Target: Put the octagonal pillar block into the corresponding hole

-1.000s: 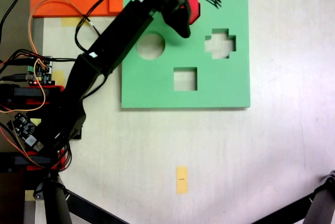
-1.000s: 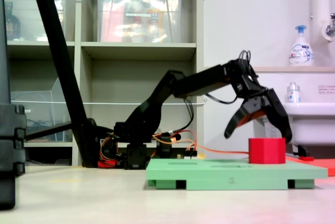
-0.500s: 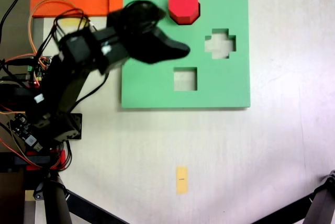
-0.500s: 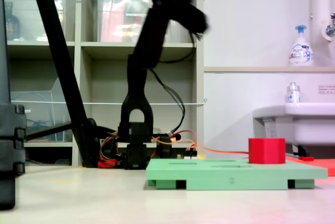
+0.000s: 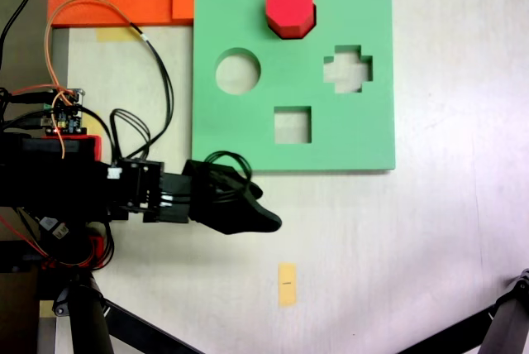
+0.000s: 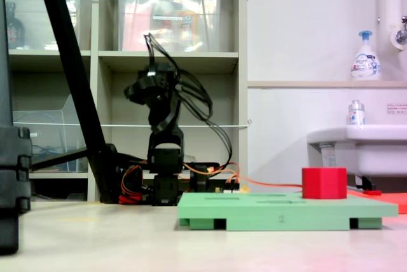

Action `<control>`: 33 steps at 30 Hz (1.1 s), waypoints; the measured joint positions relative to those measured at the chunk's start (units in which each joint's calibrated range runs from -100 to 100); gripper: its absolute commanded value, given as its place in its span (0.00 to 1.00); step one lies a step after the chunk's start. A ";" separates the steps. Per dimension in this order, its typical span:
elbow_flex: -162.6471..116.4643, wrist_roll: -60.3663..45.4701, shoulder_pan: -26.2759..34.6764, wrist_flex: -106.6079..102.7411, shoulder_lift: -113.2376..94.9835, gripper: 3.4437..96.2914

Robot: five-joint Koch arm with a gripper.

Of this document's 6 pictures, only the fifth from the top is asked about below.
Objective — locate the red octagonal pillar block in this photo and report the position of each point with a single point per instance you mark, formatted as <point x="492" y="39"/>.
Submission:
<point x="289" y="6"/>

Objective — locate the long yellow tape strip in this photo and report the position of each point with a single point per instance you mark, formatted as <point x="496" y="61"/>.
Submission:
<point x="287" y="285"/>

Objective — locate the small yellow tape piece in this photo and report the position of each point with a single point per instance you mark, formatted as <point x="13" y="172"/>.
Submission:
<point x="91" y="119"/>

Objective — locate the black circuit board with plug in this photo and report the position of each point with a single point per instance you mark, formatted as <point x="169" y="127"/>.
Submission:
<point x="55" y="230"/>

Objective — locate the green shape sorting board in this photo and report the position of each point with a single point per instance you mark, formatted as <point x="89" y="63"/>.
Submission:
<point x="351" y="135"/>

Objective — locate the small controller circuit board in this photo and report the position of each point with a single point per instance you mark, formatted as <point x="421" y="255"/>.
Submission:
<point x="66" y="116"/>

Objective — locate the black tripod leg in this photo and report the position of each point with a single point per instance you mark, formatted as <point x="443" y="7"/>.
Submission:
<point x="89" y="329"/>
<point x="508" y="329"/>

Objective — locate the wide yellow tape piece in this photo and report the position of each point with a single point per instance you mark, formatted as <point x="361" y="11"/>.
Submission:
<point x="115" y="34"/>

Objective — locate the black usb plug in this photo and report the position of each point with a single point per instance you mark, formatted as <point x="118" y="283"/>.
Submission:
<point x="29" y="97"/>

